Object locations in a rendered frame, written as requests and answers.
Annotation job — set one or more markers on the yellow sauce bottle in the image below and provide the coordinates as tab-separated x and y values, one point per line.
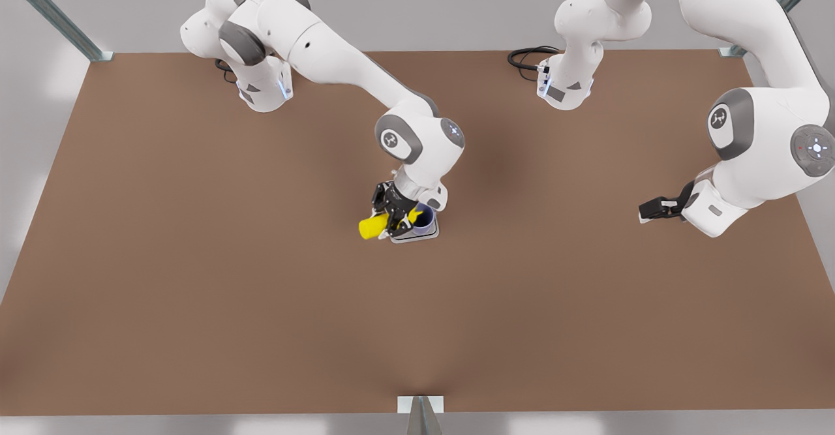
374	225

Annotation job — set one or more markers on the blue cup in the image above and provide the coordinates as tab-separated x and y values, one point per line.
424	221

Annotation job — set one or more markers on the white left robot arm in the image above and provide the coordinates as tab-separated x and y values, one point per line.
750	44

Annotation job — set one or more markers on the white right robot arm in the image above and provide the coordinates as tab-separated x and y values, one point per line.
339	57

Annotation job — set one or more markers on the white weighing scale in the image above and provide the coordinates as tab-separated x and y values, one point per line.
421	235

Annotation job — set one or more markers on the silver frame post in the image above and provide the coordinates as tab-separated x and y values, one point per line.
786	1
55	12
422	414

